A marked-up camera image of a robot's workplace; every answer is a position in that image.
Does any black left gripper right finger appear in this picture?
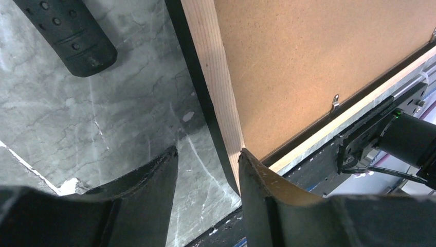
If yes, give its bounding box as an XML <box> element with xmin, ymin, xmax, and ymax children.
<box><xmin>238</xmin><ymin>149</ymin><xmax>435</xmax><ymax>246</ymax></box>

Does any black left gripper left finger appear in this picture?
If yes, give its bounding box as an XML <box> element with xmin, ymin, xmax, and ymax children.
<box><xmin>1</xmin><ymin>146</ymin><xmax>178</xmax><ymax>246</ymax></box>

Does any black wooden picture frame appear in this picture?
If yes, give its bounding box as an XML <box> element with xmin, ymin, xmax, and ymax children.
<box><xmin>166</xmin><ymin>1</ymin><xmax>435</xmax><ymax>192</ymax></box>

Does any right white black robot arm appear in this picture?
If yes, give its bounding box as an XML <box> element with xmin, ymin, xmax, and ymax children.
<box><xmin>375</xmin><ymin>114</ymin><xmax>435</xmax><ymax>189</ymax></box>

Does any steel claw hammer black grip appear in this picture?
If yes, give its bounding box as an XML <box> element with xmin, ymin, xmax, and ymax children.
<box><xmin>15</xmin><ymin>0</ymin><xmax>118</xmax><ymax>78</ymax></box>

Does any aluminium extrusion rail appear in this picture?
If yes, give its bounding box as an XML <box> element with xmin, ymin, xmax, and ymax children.
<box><xmin>391</xmin><ymin>61</ymin><xmax>435</xmax><ymax>99</ymax></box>

